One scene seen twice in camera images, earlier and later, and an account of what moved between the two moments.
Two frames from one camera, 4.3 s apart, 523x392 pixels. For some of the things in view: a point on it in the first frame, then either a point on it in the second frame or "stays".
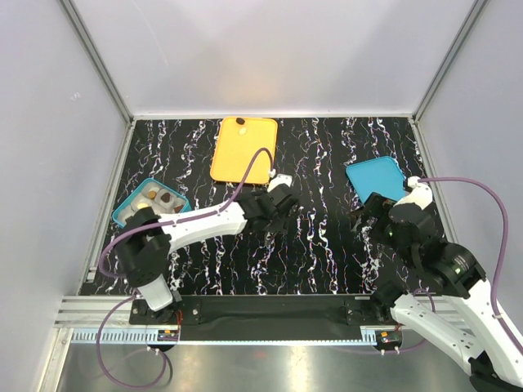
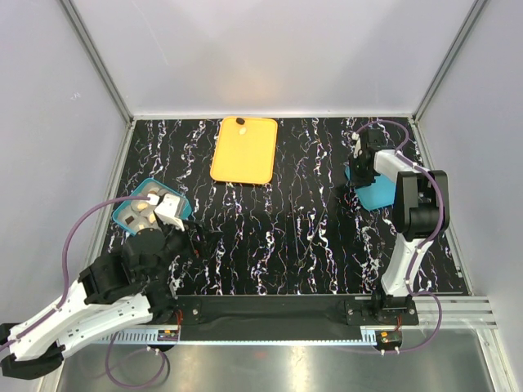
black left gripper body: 278,223 → 181,242
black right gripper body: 376,206 → 360,176
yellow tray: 234,153 stays
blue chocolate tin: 155,193 stays
